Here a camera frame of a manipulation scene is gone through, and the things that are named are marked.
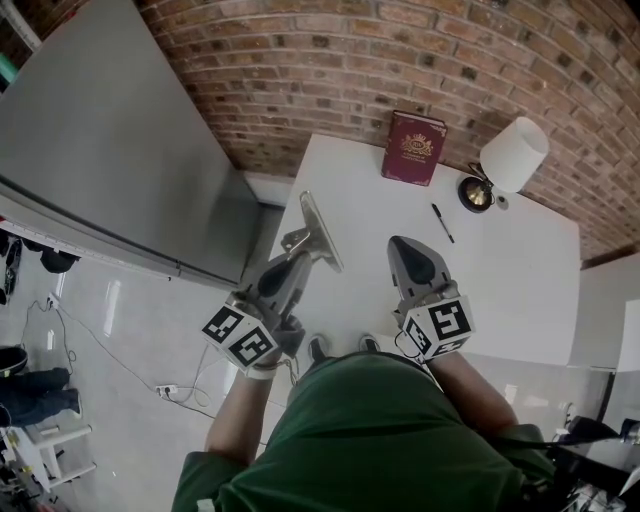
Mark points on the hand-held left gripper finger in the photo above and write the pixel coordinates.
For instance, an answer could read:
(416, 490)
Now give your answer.
(297, 285)
(267, 287)

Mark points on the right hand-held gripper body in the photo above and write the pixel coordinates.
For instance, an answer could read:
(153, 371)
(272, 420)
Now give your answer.
(440, 325)

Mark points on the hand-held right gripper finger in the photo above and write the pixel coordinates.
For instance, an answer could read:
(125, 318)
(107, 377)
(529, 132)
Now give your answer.
(402, 282)
(437, 272)

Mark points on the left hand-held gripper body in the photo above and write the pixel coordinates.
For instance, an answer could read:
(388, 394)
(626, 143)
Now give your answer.
(240, 335)

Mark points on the silver metal bulldog clip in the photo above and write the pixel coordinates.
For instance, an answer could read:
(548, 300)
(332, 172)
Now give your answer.
(320, 230)

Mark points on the person's right forearm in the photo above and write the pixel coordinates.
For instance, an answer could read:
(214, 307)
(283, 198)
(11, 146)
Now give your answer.
(475, 395)

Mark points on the person's left forearm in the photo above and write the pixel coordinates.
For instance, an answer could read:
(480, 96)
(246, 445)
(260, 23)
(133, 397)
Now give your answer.
(240, 420)

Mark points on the black pen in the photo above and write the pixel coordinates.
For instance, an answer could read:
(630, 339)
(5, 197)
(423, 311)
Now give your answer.
(443, 223)

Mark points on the person's left shoe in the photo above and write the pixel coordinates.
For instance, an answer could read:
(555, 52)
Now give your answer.
(317, 348)

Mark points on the person's shoe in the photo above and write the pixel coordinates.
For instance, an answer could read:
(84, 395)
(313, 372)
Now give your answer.
(369, 343)
(317, 348)

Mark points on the person's right shoe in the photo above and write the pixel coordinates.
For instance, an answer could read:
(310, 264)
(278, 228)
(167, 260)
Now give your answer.
(369, 343)

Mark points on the white power strip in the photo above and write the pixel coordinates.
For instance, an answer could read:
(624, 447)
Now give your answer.
(166, 390)

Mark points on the small grey round cap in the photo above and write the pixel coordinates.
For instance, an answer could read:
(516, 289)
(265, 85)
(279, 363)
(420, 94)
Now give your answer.
(503, 202)

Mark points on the maroon hardcover book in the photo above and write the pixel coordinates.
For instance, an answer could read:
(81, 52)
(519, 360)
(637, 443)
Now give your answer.
(412, 150)

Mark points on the person's green shirt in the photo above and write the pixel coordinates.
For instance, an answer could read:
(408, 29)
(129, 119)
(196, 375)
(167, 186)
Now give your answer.
(375, 440)

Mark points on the white shade brass table lamp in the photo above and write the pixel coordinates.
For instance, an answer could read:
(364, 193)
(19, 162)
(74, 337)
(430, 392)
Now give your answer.
(515, 155)

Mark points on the white metal rack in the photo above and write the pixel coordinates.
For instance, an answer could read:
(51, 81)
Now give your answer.
(100, 257)

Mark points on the grey partition panel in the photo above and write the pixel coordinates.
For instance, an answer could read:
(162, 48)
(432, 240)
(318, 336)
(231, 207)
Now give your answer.
(607, 310)
(115, 150)

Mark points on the black garment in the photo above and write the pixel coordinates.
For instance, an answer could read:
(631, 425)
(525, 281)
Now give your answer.
(56, 260)

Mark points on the black equipment pile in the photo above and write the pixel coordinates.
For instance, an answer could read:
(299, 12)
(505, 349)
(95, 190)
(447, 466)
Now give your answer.
(590, 460)

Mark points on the white stool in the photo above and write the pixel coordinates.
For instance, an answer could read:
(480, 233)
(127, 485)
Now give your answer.
(55, 450)

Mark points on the white wall plug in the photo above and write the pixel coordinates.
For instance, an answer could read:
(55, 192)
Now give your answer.
(52, 300)

